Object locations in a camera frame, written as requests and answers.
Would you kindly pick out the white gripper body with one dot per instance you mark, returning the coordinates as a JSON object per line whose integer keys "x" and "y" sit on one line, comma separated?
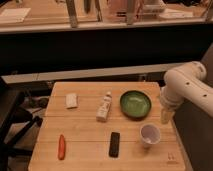
{"x": 167, "y": 114}

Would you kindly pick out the white sponge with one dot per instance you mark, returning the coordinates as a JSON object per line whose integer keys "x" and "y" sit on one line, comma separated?
{"x": 71, "y": 100}

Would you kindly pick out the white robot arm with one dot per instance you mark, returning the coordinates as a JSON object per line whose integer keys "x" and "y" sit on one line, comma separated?
{"x": 185, "y": 82}

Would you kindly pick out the white paper cup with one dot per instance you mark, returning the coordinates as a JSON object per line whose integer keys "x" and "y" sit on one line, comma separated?
{"x": 150, "y": 135}

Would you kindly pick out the green bowl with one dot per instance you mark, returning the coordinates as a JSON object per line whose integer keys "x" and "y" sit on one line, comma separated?
{"x": 135, "y": 104}

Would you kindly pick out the black rectangular bar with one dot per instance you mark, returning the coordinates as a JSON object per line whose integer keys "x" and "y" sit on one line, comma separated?
{"x": 114, "y": 144}

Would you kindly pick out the white squeeze bottle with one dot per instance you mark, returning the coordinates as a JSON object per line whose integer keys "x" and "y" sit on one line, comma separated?
{"x": 104, "y": 108}

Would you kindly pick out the orange carrot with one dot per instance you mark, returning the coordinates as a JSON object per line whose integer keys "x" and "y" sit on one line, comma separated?
{"x": 61, "y": 147}

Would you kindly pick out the white paper sheet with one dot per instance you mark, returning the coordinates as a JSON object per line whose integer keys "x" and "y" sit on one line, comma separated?
{"x": 13, "y": 15}

